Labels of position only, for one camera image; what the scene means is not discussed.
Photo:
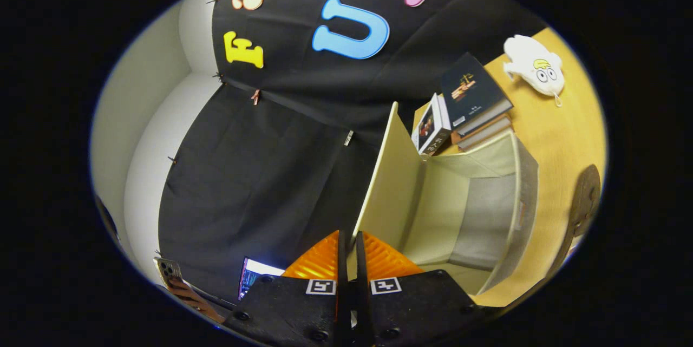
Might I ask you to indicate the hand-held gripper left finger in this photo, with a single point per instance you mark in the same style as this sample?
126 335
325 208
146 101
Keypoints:
343 282

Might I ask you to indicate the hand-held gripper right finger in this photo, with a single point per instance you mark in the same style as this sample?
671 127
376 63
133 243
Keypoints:
361 282

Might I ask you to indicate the grey fabric storage box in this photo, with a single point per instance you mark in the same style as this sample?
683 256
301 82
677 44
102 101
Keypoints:
487 217

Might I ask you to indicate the brown fuzzy shoe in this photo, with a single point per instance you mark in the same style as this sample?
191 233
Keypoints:
584 201

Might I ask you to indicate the lit screen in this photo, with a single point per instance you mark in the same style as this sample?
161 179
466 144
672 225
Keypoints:
252 276

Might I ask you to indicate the black backdrop cloth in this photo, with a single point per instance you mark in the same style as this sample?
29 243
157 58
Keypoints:
260 174

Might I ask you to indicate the silver cloth clip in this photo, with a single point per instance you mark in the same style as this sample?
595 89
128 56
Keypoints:
349 137

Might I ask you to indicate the white book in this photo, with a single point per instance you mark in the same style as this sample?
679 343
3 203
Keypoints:
430 128

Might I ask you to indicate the smartphone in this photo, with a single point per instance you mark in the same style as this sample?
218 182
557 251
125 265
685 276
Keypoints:
169 270

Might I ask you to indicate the brown book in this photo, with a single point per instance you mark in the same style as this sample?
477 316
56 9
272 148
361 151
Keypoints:
482 133

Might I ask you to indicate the orange cloth clip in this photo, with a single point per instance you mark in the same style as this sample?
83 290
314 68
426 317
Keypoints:
255 97

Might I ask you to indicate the dark blue book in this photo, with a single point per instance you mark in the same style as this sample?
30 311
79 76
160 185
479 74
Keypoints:
468 87

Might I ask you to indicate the white plush toy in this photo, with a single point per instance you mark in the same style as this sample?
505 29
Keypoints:
530 65

